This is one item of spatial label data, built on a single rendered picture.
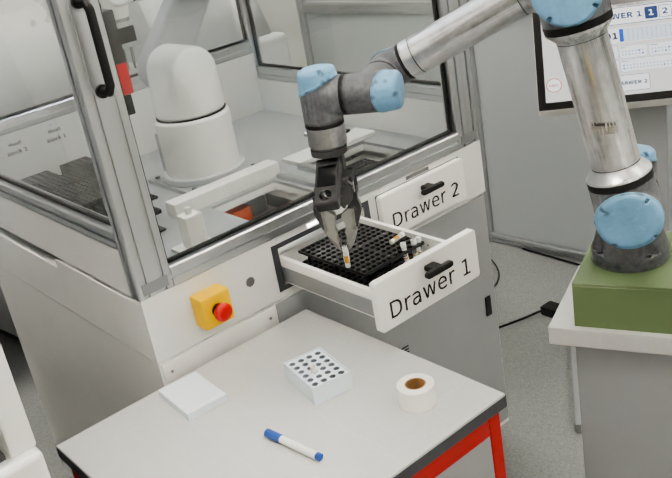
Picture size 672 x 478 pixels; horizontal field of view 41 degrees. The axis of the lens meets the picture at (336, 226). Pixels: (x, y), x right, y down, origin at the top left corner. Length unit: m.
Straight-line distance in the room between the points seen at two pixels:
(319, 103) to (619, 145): 0.53
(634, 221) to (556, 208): 2.15
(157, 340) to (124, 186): 0.33
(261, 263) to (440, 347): 0.67
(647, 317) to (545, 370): 1.34
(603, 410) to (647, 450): 0.12
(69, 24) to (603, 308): 1.12
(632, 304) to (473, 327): 0.81
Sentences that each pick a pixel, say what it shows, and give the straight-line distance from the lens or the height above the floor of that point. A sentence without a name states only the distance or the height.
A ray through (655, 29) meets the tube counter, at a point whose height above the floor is 1.12.
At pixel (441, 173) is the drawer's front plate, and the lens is 2.29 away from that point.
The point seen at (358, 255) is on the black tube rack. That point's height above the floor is 0.90.
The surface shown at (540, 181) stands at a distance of 3.79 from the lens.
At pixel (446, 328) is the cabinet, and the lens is 2.46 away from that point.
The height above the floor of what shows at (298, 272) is 0.87.
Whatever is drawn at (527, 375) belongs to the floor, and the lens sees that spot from 3.12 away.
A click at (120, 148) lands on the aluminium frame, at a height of 1.25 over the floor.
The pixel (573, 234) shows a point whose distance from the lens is 3.80.
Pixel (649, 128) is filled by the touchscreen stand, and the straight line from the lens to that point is 2.68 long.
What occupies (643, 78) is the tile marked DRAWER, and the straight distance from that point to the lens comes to 2.56.
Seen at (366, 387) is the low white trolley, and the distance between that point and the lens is 1.75.
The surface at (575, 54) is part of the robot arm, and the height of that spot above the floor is 1.33.
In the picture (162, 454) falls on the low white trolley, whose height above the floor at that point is 0.76.
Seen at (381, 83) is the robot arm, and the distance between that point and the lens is 1.65.
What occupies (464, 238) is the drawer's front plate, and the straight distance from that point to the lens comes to 1.90.
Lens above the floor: 1.71
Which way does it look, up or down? 23 degrees down
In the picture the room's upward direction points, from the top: 10 degrees counter-clockwise
